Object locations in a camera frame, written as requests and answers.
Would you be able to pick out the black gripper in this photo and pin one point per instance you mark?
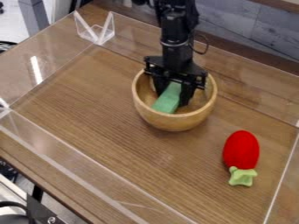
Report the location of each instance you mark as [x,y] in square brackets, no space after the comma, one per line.
[175,66]

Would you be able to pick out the green foam stick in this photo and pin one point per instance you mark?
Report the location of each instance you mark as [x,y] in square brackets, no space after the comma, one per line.
[167,101]

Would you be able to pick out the brown wooden bowl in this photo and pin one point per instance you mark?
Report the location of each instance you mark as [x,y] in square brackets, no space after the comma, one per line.
[186,117]

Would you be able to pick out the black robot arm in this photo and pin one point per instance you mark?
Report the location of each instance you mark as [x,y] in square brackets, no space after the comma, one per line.
[178,18]

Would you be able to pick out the red plush strawberry toy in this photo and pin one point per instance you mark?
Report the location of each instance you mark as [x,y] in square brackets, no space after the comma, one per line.
[241,156]

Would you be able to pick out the grey metal post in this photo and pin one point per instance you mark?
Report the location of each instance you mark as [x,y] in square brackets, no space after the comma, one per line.
[34,15]

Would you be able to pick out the black clamp with cable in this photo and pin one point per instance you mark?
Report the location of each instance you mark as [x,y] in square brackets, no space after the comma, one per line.
[35,213]

